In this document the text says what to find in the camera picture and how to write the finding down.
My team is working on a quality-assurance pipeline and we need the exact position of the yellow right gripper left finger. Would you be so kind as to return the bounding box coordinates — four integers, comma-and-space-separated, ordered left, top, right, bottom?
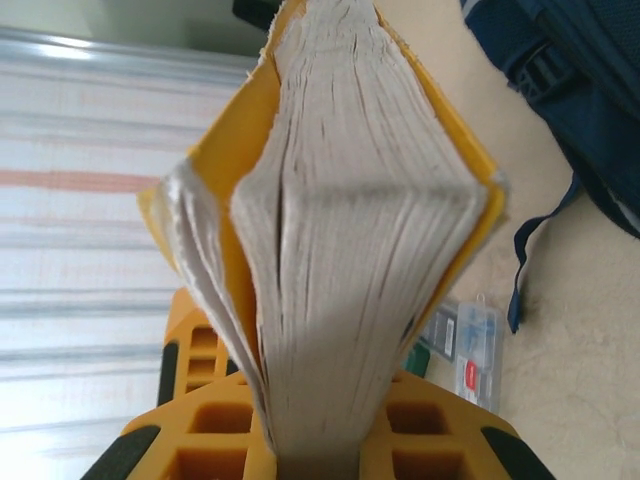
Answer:
82, 372, 279, 480

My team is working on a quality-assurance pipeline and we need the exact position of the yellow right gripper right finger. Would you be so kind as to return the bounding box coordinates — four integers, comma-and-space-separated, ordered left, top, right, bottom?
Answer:
357, 372, 556, 480

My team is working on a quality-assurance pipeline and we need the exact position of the clear plastic stationery case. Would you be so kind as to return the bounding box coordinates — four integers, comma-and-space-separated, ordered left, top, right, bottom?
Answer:
452, 293, 504, 415

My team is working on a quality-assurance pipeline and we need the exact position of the yellow cover book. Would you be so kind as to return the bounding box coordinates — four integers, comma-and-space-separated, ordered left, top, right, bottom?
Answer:
137, 0, 510, 480

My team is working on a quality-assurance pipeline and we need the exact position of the navy blue backpack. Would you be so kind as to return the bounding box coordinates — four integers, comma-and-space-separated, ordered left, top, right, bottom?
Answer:
459, 0, 640, 335

